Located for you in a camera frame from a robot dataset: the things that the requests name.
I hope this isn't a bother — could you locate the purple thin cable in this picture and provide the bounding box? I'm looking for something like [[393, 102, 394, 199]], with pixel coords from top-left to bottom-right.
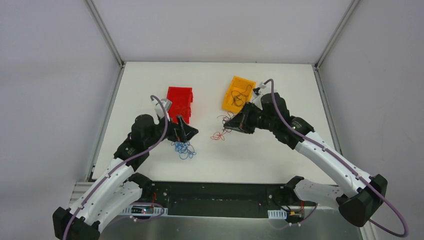
[[216, 111, 237, 133], [230, 84, 253, 108]]

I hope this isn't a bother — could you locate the cable bundle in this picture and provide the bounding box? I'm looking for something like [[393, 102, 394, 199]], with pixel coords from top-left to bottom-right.
[[170, 141, 197, 161]]

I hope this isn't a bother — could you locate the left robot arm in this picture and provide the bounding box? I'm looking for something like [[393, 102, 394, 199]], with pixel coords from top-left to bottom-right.
[[52, 114, 199, 240]]

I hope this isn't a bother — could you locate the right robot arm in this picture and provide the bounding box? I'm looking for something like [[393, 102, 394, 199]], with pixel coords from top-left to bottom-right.
[[223, 93, 388, 227]]

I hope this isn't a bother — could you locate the yellow plastic bin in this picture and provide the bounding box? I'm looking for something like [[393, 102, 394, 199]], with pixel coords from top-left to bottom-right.
[[222, 76, 256, 113]]

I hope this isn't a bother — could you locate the white translucent plastic bin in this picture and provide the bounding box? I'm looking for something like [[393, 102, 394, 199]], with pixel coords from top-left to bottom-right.
[[250, 83, 267, 105]]

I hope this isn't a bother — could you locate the red plastic bin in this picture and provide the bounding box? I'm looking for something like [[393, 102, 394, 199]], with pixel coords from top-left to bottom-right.
[[166, 86, 193, 124]]

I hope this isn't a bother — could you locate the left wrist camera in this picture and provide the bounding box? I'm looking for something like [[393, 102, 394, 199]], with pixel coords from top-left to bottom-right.
[[151, 98, 173, 121]]

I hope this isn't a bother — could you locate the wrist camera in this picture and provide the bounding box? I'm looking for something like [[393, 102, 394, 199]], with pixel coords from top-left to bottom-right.
[[252, 82, 269, 98], [151, 98, 173, 121]]

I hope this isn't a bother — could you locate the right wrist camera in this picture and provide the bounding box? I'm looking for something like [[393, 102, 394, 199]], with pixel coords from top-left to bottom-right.
[[252, 82, 269, 98]]

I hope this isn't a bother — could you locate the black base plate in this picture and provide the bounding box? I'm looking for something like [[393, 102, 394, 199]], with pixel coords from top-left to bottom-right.
[[129, 173, 315, 219]]

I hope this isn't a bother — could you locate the right aluminium frame post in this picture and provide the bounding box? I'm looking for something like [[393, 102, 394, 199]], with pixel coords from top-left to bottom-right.
[[314, 0, 362, 71]]

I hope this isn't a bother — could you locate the aluminium frame post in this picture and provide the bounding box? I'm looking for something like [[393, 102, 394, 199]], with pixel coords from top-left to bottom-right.
[[84, 0, 125, 69], [314, 0, 362, 71]]

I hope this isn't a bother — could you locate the left white cable duct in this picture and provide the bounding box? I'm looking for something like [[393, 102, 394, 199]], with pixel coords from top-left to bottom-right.
[[119, 204, 168, 217]]

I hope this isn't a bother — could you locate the white cable duct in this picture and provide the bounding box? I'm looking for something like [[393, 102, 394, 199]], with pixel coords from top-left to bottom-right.
[[267, 209, 287, 220], [119, 204, 168, 217]]

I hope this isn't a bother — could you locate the right white cable duct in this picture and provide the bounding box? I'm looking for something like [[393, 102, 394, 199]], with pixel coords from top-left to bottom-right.
[[267, 209, 287, 220]]

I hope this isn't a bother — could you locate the left aluminium frame post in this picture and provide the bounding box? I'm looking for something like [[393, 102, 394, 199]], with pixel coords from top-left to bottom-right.
[[84, 0, 125, 69]]

